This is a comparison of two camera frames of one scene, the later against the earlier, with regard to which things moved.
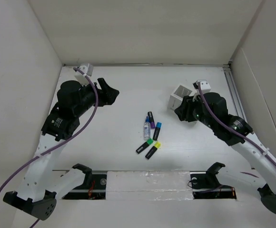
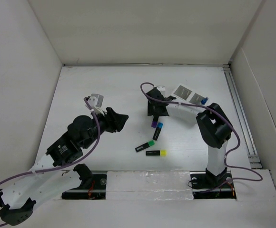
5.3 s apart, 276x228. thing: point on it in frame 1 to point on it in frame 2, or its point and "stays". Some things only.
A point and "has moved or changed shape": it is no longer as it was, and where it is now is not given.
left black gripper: [106, 94] to [114, 121]
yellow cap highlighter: [157, 145] to [161, 153]
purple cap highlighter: [151, 120] has moved or changed shape
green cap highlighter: [149, 142] has moved or changed shape
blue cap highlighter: [157, 130] stays
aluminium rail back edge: [155, 64] stays
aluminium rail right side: [236, 96] stays
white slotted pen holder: [176, 98] stays
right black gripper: [188, 102] to [152, 111]
